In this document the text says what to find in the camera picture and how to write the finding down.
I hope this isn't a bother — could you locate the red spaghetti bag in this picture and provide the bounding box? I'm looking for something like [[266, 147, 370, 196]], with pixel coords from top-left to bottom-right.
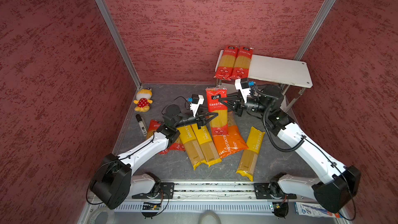
[[206, 87, 228, 136], [214, 45, 238, 80], [230, 46, 254, 80]]

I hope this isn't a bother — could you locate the yellow spaghetti bag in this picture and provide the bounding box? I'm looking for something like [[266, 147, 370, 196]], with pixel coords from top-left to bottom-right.
[[191, 124, 222, 167], [236, 127, 265, 181], [177, 125, 207, 170]]

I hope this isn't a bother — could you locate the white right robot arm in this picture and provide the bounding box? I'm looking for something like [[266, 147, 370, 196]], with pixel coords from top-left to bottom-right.
[[216, 83, 361, 214]]

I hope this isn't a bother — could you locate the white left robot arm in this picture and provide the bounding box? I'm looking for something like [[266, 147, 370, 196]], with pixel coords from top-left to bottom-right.
[[88, 104, 218, 209]]

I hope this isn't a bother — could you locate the white two-tier metal shelf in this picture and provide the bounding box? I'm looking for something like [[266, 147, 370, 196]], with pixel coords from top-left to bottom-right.
[[212, 49, 314, 118]]

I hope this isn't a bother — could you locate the red macaroni bag left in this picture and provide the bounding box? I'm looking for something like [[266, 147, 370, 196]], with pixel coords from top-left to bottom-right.
[[146, 119, 186, 155]]

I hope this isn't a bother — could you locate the grey marker pen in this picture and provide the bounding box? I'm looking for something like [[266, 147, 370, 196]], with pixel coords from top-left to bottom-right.
[[135, 114, 148, 137]]

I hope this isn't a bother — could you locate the orange macaroni bag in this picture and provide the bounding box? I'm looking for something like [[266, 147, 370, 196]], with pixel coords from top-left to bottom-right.
[[213, 112, 248, 159]]

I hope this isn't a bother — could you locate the yellow plush toy red dress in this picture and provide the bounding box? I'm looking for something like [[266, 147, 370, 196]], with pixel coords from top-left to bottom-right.
[[133, 88, 153, 113]]

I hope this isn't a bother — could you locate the blue white box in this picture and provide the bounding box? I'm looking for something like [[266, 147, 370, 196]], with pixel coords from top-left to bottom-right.
[[294, 202, 341, 218]]

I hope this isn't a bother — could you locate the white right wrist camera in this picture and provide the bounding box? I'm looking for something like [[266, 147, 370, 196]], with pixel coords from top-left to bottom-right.
[[234, 78, 255, 103]]

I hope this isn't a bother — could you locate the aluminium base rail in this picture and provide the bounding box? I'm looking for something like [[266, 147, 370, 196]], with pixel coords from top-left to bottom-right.
[[78, 181, 316, 224]]

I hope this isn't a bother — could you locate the right aluminium corner post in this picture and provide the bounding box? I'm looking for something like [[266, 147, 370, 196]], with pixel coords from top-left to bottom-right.
[[293, 0, 336, 61]]

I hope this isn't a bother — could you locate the aluminium corner post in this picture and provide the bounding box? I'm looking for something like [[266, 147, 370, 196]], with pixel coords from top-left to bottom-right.
[[95, 0, 142, 89], [293, 0, 336, 61]]

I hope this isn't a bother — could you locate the left aluminium corner post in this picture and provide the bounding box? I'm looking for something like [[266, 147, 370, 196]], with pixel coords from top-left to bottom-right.
[[95, 0, 142, 89]]

